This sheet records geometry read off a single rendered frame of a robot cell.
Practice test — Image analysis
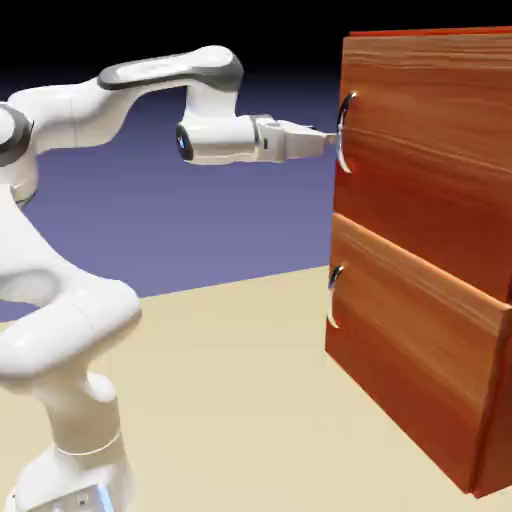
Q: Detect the large wooden cabinet door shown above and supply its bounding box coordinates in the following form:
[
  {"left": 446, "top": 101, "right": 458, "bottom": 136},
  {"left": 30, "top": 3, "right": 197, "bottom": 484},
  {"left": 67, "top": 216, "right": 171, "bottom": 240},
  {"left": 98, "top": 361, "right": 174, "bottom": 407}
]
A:
[{"left": 332, "top": 35, "right": 512, "bottom": 304}]

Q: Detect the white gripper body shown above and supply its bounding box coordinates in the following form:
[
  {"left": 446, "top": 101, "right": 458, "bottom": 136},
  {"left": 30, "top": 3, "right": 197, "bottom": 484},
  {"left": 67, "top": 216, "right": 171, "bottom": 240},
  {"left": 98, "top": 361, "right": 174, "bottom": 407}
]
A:
[{"left": 282, "top": 119, "right": 329, "bottom": 161}]

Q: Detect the reddish wooden cabinet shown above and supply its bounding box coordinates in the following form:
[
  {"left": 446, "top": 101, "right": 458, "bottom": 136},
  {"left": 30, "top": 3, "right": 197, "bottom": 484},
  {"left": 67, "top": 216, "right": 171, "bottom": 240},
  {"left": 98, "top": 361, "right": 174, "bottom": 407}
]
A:
[{"left": 324, "top": 26, "right": 512, "bottom": 500}]

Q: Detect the curved metal handle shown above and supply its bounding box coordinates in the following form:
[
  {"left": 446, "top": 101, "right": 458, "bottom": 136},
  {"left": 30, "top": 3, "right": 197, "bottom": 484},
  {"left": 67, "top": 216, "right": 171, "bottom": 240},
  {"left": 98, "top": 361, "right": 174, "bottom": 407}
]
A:
[
  {"left": 335, "top": 91, "right": 358, "bottom": 175},
  {"left": 326, "top": 264, "right": 346, "bottom": 330}
]

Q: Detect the small wooden cabinet door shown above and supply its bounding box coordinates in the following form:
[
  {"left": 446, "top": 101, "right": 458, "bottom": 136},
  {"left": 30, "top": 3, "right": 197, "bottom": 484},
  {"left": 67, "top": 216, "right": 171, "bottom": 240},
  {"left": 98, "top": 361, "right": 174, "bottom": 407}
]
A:
[{"left": 324, "top": 212, "right": 512, "bottom": 500}]

